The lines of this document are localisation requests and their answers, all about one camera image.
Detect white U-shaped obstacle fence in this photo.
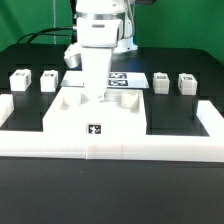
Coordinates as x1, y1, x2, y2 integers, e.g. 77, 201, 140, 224
0, 100, 224, 162

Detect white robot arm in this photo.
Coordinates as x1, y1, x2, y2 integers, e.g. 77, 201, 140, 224
76, 0, 137, 101

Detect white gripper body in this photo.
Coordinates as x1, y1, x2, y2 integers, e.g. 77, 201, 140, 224
81, 47, 113, 100

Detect black cables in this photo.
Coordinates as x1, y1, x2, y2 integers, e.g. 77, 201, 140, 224
16, 26, 78, 44

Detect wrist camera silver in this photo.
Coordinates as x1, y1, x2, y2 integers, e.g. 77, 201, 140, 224
64, 43, 81, 68

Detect white sheet with markers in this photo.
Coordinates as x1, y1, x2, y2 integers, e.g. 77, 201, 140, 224
61, 71, 149, 89

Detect white square table top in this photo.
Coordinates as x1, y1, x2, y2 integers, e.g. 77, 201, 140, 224
42, 87, 147, 137

